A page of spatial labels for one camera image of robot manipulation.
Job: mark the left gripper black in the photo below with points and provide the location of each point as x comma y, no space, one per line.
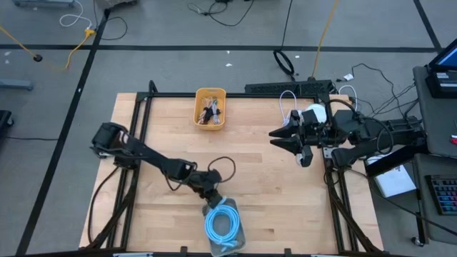
208,182

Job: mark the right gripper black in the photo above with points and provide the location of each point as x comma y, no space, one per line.
314,135

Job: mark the black laptop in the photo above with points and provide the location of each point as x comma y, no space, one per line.
444,71

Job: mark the clear plastic bag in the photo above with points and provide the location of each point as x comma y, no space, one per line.
239,221

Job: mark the grey side desk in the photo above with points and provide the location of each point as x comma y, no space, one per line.
439,228

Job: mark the grey cart top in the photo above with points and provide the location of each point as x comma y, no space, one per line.
435,121

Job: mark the white flat box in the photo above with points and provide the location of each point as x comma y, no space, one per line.
394,182

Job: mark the backlit black keyboard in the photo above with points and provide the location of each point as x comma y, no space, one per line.
444,194

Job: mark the black aluminium table frame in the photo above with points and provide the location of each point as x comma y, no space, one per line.
143,107

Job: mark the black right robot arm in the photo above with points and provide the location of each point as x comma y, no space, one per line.
392,132

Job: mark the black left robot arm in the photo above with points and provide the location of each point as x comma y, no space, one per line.
150,157

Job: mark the white round object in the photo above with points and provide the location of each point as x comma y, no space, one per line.
320,111

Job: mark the yellow plastic basket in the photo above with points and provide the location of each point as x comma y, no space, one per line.
198,107

